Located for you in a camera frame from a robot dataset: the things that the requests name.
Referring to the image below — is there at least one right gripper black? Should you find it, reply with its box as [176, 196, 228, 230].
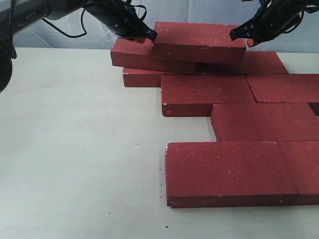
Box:
[229, 0, 304, 47]

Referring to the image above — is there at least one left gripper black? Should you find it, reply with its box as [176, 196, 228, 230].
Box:
[83, 0, 158, 41]

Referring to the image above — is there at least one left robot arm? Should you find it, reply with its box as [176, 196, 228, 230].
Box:
[0, 0, 158, 91]

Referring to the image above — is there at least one red brick tilted stack left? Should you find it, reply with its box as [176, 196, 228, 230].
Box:
[111, 39, 195, 75]

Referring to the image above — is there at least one red brick bottom stack left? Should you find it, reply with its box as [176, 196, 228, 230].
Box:
[123, 68, 163, 87]

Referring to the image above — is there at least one red brick right middle row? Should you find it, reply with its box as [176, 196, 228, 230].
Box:
[246, 74, 319, 116]

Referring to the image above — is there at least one red brick third row right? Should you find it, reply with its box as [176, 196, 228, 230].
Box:
[211, 103, 319, 141]

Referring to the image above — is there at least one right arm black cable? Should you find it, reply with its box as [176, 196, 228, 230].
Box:
[241, 0, 312, 34]

